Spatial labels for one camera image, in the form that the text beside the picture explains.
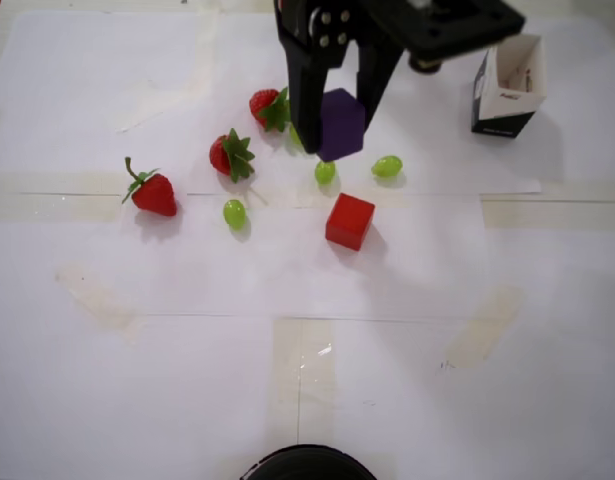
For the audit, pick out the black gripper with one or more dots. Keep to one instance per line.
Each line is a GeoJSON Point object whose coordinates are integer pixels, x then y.
{"type": "Point", "coordinates": [332, 31]}

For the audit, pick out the purple cube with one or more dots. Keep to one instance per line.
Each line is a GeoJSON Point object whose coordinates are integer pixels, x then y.
{"type": "Point", "coordinates": [342, 130]}

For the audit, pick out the red cube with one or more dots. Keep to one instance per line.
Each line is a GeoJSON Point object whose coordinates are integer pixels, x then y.
{"type": "Point", "coordinates": [349, 222]}

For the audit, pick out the strawberry with spiky leaves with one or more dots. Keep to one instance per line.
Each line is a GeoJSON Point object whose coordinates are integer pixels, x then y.
{"type": "Point", "coordinates": [261, 102]}
{"type": "Point", "coordinates": [218, 156]}

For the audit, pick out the open white and black carton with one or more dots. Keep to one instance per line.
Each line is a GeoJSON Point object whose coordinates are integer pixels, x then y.
{"type": "Point", "coordinates": [502, 117]}

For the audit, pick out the strawberry with long green stem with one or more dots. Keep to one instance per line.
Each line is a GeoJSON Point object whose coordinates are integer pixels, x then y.
{"type": "Point", "coordinates": [154, 196]}

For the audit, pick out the black round object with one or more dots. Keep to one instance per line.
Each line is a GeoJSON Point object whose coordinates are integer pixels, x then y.
{"type": "Point", "coordinates": [307, 465]}

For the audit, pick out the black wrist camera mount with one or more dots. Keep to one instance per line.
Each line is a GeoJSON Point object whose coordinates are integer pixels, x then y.
{"type": "Point", "coordinates": [462, 25]}

